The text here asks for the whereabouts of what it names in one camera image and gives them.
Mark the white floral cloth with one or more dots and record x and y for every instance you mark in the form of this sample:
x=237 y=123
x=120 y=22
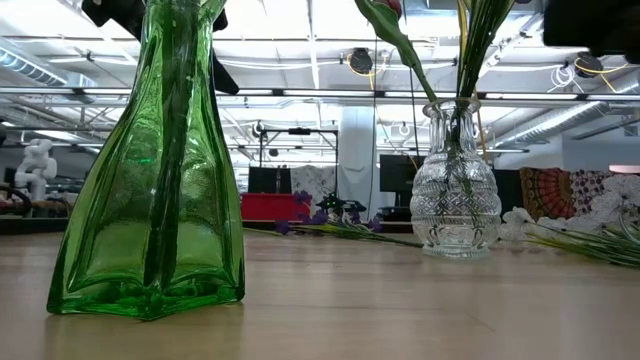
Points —
x=315 y=180

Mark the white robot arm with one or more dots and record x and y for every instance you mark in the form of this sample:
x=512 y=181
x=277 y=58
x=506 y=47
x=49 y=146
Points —
x=35 y=165

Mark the clear cut-glass vase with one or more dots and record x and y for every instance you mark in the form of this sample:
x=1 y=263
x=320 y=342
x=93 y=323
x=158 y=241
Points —
x=455 y=215

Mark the red cabinet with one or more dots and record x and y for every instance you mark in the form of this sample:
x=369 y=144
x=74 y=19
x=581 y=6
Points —
x=270 y=207

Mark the white tulip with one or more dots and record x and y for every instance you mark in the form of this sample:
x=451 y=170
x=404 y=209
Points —
x=175 y=125

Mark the green glass vase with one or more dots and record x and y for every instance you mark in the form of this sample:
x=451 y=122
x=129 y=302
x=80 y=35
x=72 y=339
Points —
x=125 y=225

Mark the red tulip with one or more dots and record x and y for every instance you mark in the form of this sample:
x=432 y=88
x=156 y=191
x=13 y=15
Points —
x=390 y=30

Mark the orange mandala cloth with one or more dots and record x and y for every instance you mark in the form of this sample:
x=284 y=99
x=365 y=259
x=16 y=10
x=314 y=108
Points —
x=547 y=192

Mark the white purple dotted cloth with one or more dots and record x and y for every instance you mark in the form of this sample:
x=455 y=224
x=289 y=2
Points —
x=590 y=185

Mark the black camera stand frame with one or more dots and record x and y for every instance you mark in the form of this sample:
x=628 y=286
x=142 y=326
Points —
x=300 y=131

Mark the black monitor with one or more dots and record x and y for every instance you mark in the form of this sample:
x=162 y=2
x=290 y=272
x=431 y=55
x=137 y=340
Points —
x=395 y=172
x=270 y=180

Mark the black panel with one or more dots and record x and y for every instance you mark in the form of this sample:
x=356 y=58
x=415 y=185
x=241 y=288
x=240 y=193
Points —
x=510 y=190

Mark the round ceiling fixture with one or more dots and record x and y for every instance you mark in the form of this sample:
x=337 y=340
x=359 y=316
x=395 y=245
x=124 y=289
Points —
x=404 y=129
x=258 y=130

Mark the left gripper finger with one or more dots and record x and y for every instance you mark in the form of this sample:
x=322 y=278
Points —
x=226 y=75

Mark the black device green lights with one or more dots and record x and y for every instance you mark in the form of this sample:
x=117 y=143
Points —
x=332 y=202

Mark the white blossom spray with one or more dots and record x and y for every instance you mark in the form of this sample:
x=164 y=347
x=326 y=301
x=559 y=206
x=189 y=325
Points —
x=517 y=220

